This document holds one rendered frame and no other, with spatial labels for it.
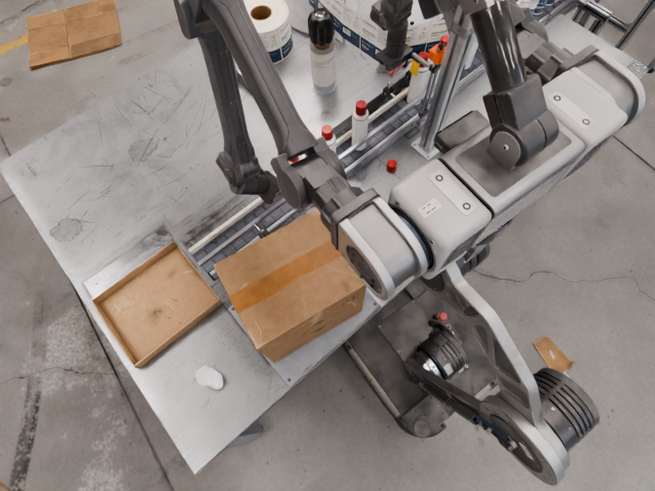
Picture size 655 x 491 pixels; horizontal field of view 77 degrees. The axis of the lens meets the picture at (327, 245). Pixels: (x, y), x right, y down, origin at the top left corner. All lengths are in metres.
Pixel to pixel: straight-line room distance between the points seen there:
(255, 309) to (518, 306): 1.59
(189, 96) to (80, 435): 1.62
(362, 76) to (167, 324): 1.11
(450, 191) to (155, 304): 1.02
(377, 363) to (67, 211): 1.32
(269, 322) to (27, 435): 1.74
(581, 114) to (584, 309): 1.74
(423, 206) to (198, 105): 1.26
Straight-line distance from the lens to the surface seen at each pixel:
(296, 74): 1.70
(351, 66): 1.72
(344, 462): 2.08
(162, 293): 1.41
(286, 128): 0.74
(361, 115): 1.33
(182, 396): 1.33
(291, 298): 1.00
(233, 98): 0.97
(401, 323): 1.87
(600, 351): 2.43
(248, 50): 0.78
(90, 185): 1.71
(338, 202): 0.66
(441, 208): 0.63
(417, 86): 1.53
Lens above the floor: 2.07
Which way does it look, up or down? 67 degrees down
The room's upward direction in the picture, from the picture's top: 5 degrees counter-clockwise
